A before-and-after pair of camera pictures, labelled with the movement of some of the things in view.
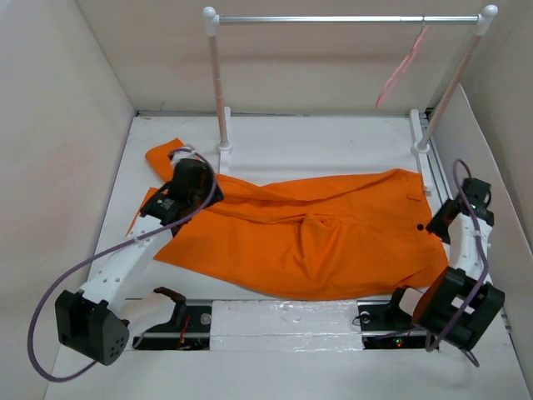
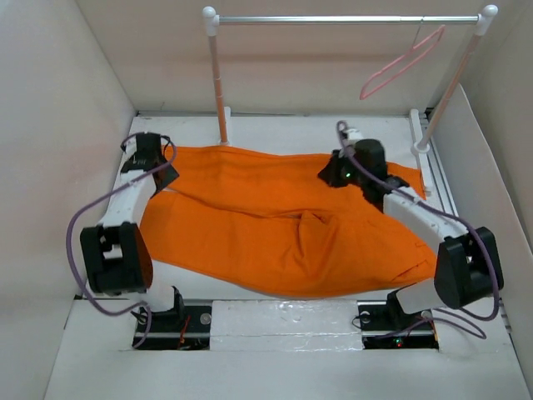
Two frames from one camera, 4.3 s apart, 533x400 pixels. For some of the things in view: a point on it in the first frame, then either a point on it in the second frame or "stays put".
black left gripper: [207, 182] → [170, 177]
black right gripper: [435, 227] → [329, 174]
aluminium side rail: [440, 179] stays put
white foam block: [285, 325] stays put
